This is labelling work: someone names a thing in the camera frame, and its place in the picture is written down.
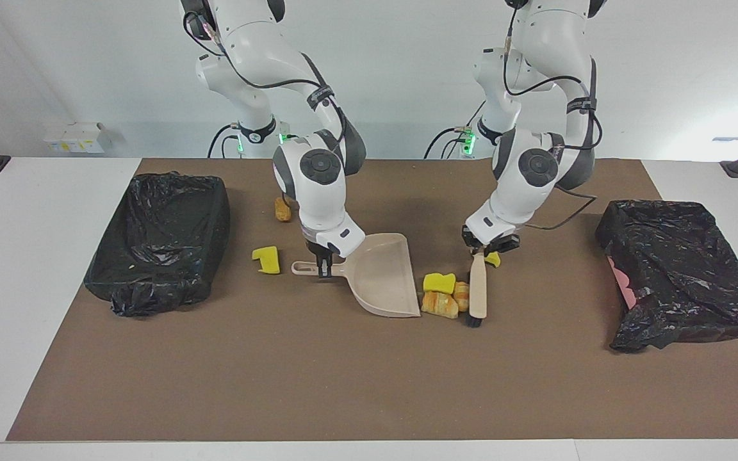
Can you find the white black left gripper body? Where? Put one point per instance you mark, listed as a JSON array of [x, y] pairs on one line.
[[489, 224]]

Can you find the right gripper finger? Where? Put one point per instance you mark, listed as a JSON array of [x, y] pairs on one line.
[[328, 267], [319, 265]]

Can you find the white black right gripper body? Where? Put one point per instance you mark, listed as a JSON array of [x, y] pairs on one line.
[[337, 237]]

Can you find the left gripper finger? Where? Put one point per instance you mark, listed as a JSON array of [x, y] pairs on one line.
[[476, 250], [508, 244]]

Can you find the small yellow sponge piece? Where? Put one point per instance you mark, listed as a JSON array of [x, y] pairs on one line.
[[493, 260]]

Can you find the beige brush with black bristles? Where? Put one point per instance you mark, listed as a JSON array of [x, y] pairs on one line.
[[478, 288]]

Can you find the orange striped croissant toy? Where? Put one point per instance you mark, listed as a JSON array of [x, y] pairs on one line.
[[461, 296], [439, 305]]

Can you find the yellow sponge with green backing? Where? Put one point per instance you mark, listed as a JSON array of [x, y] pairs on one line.
[[438, 283]]

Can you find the notched yellow sponge piece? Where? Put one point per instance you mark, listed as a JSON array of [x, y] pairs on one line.
[[269, 261]]

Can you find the beige plastic dustpan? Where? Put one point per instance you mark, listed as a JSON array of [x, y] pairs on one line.
[[382, 275]]

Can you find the brown bread roll toy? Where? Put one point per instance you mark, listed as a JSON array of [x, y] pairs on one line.
[[283, 211]]

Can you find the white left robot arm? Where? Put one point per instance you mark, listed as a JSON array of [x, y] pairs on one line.
[[523, 198]]

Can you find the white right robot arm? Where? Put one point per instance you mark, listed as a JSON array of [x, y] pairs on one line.
[[324, 198]]

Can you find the pink bin box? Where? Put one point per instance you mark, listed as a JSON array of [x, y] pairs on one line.
[[625, 288]]

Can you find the left black lined bin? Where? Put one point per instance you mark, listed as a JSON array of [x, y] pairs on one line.
[[151, 256]]

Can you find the black lined bin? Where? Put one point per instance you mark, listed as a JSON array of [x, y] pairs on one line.
[[151, 256], [683, 275]]

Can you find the right black lined bin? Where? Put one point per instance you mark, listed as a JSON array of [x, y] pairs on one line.
[[683, 275]]

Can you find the brown table mat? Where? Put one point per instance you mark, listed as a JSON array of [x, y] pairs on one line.
[[369, 384]]

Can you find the white wall socket box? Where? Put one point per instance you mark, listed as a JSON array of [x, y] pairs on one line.
[[77, 137]]

